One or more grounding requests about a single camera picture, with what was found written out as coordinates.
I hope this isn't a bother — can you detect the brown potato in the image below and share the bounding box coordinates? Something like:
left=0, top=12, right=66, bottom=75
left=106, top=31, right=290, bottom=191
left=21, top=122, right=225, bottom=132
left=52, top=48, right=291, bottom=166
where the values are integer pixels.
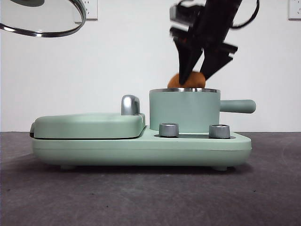
left=167, top=72, right=206, bottom=89

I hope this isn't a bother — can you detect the glass lid with green knob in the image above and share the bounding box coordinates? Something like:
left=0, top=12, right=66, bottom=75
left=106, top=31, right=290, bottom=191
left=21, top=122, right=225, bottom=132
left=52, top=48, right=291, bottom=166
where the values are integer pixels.
left=0, top=0, right=87, bottom=38

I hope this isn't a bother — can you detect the mint green steamer pot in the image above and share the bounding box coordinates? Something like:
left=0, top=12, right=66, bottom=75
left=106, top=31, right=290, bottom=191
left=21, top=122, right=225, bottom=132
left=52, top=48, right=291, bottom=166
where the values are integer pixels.
left=149, top=88, right=256, bottom=133

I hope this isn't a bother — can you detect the silver control knob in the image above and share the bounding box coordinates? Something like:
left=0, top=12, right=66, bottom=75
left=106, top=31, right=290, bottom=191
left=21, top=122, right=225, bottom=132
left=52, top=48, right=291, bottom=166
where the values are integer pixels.
left=158, top=122, right=180, bottom=137
left=208, top=124, right=230, bottom=139

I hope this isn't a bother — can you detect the mint green breakfast machine base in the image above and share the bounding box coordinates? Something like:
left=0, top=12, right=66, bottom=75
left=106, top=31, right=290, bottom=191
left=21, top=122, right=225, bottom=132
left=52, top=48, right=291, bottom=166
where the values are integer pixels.
left=32, top=126, right=252, bottom=170

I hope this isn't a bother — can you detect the mint green griddle cover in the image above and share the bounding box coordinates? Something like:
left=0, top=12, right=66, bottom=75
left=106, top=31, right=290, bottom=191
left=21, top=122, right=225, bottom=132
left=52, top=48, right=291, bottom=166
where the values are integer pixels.
left=29, top=112, right=146, bottom=140

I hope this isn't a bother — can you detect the pale grey right wrist camera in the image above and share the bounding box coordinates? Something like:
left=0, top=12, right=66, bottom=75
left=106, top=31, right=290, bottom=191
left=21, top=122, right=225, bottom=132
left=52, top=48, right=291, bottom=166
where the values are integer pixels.
left=169, top=3, right=203, bottom=24

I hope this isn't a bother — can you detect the black cable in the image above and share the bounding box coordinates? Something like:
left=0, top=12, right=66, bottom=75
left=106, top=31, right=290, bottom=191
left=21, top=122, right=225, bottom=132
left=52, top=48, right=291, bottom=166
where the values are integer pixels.
left=231, top=0, right=261, bottom=30

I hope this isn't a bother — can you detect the chrome griddle cover handle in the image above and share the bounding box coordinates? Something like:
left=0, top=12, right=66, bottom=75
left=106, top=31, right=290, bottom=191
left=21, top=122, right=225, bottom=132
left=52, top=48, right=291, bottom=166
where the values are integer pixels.
left=120, top=95, right=141, bottom=116

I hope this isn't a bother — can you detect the white wall socket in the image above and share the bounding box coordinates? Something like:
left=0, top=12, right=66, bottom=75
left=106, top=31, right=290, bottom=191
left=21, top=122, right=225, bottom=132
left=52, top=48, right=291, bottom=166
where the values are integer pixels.
left=74, top=0, right=98, bottom=21
left=288, top=0, right=301, bottom=21

